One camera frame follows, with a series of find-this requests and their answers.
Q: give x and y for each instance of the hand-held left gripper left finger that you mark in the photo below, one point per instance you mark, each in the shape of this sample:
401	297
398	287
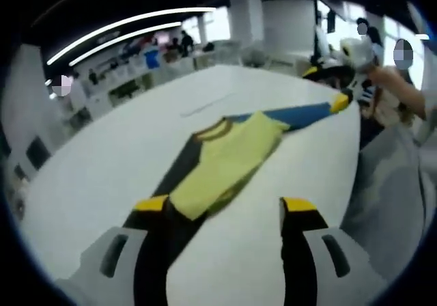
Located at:
102	268

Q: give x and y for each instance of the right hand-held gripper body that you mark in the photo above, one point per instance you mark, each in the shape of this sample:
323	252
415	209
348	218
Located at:
358	53

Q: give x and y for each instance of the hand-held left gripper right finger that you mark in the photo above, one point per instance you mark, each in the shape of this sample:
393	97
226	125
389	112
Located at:
341	272

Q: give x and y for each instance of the yellow blue black garment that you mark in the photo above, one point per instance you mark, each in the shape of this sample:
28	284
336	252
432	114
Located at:
222	162

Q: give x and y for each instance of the white square pillar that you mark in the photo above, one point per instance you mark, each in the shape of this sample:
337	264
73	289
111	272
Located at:
246	19

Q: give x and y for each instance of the black square panel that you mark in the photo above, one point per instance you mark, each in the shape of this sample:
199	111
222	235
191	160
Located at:
38	153

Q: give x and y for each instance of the blue cloth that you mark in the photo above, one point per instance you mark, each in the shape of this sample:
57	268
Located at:
152	59

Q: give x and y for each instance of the white shelf unit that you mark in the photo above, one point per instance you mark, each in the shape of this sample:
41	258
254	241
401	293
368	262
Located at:
119	80

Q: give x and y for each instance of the short ceiling light strip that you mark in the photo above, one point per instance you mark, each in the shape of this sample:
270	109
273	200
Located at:
129	34

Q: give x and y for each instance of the long ceiling light strip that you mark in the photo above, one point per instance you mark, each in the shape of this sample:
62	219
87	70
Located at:
129	20

